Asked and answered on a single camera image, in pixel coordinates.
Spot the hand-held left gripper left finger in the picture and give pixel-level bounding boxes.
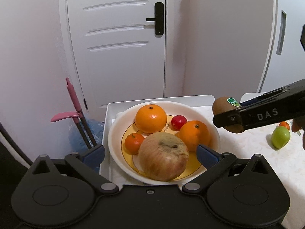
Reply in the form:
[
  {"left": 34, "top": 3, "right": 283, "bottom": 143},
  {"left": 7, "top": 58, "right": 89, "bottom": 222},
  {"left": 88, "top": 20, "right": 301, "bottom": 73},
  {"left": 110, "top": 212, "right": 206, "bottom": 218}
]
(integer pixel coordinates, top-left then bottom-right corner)
[{"left": 30, "top": 144, "right": 119, "bottom": 195}]

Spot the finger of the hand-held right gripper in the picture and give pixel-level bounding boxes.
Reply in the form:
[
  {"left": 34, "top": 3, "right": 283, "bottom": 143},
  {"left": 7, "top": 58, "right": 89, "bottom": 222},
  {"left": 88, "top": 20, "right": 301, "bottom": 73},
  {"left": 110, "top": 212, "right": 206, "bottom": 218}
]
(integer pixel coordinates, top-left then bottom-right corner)
[
  {"left": 240, "top": 79, "right": 305, "bottom": 107},
  {"left": 213, "top": 92, "right": 305, "bottom": 131}
]

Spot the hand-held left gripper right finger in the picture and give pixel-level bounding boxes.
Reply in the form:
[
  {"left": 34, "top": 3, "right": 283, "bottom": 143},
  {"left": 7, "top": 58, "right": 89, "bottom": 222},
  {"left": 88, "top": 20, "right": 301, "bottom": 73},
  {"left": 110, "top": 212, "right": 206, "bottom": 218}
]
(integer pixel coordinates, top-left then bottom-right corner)
[{"left": 182, "top": 144, "right": 275, "bottom": 195}]

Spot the large orange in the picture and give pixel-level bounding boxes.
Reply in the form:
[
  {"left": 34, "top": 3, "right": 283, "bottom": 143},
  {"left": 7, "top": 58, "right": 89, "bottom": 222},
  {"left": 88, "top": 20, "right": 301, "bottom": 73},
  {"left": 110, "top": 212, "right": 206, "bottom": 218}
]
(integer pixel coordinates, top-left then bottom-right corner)
[
  {"left": 179, "top": 120, "right": 210, "bottom": 152},
  {"left": 136, "top": 104, "right": 167, "bottom": 134}
]

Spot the cream plate with duck print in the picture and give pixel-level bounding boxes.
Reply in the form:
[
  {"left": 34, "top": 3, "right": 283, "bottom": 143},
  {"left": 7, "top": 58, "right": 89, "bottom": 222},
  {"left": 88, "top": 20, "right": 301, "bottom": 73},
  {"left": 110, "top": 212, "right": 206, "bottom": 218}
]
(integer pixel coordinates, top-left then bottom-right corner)
[{"left": 108, "top": 101, "right": 220, "bottom": 185}]

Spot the brown kiwi with green sticker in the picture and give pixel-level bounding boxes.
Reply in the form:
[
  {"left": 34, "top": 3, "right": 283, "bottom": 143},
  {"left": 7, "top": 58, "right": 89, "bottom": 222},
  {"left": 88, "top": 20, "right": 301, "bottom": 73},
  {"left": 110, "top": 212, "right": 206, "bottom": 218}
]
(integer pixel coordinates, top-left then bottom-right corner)
[{"left": 212, "top": 97, "right": 245, "bottom": 133}]

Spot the red cherry tomato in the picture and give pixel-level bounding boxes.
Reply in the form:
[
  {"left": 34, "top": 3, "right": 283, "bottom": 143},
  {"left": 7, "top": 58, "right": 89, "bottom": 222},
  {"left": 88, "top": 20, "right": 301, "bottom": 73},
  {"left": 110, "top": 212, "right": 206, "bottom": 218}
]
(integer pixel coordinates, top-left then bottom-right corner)
[{"left": 171, "top": 115, "right": 187, "bottom": 131}]

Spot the large wrinkled red apple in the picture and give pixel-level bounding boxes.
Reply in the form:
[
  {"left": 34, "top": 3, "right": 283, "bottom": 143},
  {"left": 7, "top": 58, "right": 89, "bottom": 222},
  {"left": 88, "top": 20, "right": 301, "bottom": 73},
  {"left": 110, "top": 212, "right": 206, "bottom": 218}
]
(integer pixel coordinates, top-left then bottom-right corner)
[{"left": 138, "top": 133, "right": 189, "bottom": 181}]

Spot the person's right hand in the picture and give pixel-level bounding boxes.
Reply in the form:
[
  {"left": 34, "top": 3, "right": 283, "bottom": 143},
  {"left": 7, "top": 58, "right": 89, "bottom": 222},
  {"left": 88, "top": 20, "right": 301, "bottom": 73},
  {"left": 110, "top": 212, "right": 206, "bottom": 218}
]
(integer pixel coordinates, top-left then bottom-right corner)
[{"left": 292, "top": 119, "right": 303, "bottom": 133}]

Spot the blue plastic bag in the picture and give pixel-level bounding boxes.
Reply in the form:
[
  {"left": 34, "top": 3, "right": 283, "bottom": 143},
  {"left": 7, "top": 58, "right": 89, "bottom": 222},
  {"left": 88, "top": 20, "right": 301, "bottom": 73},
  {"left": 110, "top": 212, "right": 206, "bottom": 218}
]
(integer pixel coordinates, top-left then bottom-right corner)
[{"left": 69, "top": 119, "right": 104, "bottom": 149}]

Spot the floral tablecloth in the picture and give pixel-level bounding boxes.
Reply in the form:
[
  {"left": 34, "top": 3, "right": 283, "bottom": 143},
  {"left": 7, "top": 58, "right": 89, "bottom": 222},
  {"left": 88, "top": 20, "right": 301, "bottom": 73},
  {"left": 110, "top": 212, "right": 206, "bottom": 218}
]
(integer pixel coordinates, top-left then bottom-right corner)
[{"left": 111, "top": 105, "right": 305, "bottom": 206}]

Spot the green apple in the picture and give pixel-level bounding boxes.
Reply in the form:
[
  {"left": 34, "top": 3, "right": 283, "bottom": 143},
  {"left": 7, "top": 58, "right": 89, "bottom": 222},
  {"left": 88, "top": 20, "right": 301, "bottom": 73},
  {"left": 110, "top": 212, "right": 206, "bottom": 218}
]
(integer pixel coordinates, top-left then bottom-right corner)
[{"left": 272, "top": 126, "right": 291, "bottom": 149}]

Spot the white rimmed table tray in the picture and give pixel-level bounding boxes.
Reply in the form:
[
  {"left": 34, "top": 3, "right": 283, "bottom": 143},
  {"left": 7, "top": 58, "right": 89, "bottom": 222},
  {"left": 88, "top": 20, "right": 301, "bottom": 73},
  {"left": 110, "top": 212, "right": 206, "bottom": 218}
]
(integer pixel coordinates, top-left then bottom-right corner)
[{"left": 99, "top": 93, "right": 266, "bottom": 184}]

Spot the white panelled door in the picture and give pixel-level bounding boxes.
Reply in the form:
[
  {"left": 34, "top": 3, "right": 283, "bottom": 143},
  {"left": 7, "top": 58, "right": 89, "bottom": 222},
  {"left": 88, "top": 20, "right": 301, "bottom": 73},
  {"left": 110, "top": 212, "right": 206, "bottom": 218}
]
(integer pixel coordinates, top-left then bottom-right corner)
[{"left": 58, "top": 0, "right": 167, "bottom": 115}]

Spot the white cabinet with recessed handle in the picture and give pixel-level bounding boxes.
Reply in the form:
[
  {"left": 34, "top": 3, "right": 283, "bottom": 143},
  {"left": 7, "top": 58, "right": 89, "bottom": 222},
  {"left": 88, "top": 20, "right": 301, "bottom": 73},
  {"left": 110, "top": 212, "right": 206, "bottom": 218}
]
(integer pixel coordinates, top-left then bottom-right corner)
[{"left": 257, "top": 0, "right": 305, "bottom": 93}]

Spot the black curved cable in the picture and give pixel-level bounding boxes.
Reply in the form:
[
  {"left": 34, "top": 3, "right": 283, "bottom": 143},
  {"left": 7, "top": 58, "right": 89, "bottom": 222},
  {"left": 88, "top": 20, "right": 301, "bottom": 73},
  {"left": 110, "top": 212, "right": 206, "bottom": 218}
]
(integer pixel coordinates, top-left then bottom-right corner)
[{"left": 0, "top": 122, "right": 32, "bottom": 166}]

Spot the black door lock handle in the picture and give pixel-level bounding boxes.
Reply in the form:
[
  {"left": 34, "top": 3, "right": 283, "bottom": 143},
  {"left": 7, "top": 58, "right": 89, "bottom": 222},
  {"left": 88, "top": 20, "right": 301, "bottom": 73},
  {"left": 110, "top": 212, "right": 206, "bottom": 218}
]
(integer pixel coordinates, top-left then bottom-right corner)
[{"left": 146, "top": 2, "right": 164, "bottom": 36}]

